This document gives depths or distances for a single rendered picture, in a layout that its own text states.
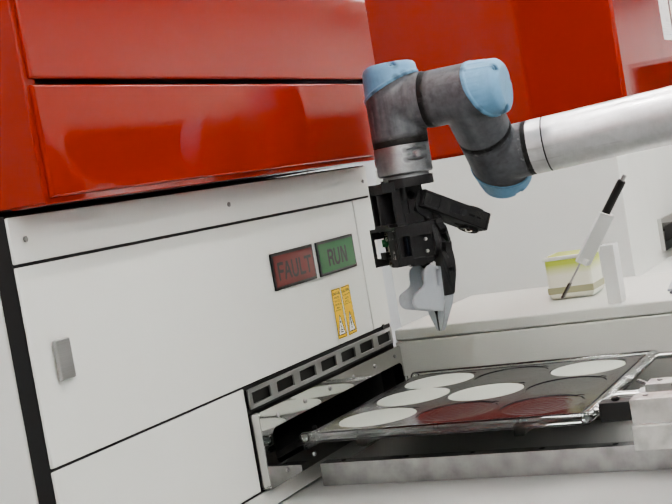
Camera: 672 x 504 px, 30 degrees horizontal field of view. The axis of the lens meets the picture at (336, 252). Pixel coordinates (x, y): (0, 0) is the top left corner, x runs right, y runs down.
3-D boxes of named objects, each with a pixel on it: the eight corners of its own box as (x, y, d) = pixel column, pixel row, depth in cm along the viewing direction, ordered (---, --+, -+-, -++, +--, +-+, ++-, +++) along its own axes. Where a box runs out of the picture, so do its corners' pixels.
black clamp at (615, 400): (600, 422, 141) (597, 400, 141) (605, 418, 143) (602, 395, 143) (631, 420, 140) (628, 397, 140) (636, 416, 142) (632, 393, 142)
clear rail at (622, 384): (579, 426, 139) (577, 414, 139) (650, 359, 172) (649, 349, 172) (591, 425, 138) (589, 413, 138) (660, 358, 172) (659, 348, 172)
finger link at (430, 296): (411, 337, 168) (400, 269, 168) (448, 328, 171) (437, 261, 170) (423, 338, 165) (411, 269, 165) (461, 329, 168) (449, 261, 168)
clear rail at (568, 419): (298, 445, 155) (296, 434, 155) (303, 442, 156) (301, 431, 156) (591, 425, 138) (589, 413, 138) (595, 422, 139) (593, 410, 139)
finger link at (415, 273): (400, 336, 171) (388, 270, 171) (437, 328, 174) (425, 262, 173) (411, 337, 168) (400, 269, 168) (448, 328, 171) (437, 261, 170)
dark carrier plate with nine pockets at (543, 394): (311, 437, 156) (310, 432, 156) (415, 378, 186) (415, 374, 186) (580, 418, 140) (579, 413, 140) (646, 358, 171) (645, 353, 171)
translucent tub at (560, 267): (548, 301, 194) (541, 258, 194) (560, 294, 201) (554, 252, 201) (595, 295, 191) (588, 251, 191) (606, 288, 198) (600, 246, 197)
